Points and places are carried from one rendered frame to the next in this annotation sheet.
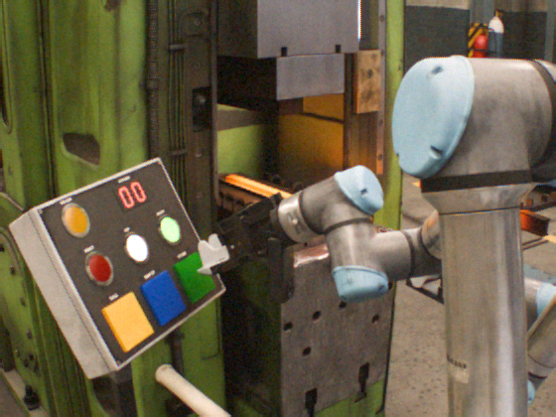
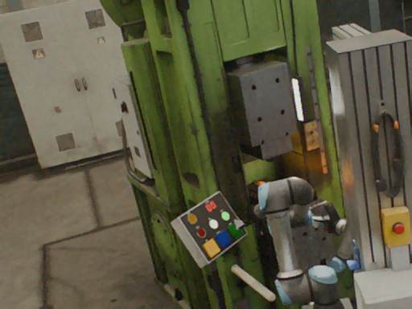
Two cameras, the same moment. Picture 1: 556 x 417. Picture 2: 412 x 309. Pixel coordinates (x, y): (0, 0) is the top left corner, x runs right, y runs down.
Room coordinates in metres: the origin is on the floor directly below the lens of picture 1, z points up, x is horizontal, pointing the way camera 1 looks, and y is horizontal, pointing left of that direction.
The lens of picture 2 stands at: (-1.77, -0.72, 2.40)
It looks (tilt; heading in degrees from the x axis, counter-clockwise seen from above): 22 degrees down; 14
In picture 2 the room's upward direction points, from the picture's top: 11 degrees counter-clockwise
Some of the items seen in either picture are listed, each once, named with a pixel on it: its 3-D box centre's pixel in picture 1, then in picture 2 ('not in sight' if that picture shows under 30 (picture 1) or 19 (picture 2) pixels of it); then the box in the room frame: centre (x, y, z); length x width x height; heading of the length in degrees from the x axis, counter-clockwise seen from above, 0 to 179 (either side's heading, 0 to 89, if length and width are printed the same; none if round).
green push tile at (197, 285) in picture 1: (193, 277); (234, 231); (1.09, 0.16, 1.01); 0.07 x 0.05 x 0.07; 154
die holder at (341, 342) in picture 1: (271, 295); (282, 231); (1.68, 0.04, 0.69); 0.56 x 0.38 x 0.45; 39
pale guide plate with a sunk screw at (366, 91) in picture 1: (366, 80); (311, 135); (1.77, -0.22, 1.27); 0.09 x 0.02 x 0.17; 129
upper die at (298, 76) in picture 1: (254, 68); (258, 141); (1.64, 0.07, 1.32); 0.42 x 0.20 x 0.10; 39
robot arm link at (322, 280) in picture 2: not in sight; (322, 282); (0.54, -0.35, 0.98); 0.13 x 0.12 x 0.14; 107
